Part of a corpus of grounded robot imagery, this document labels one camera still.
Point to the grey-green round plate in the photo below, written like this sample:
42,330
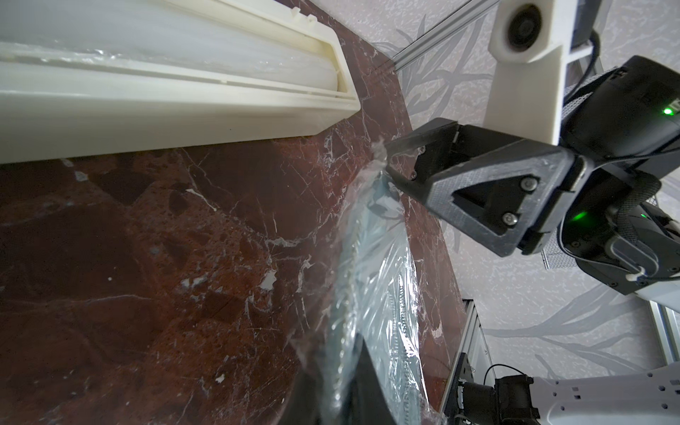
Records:
375,294

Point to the white plastic wrap dispenser box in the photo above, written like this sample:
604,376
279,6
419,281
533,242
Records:
83,78

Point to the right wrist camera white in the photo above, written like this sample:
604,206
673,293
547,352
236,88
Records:
533,43

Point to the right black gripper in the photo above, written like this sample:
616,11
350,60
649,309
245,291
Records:
592,194

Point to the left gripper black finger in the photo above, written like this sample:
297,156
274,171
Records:
365,402

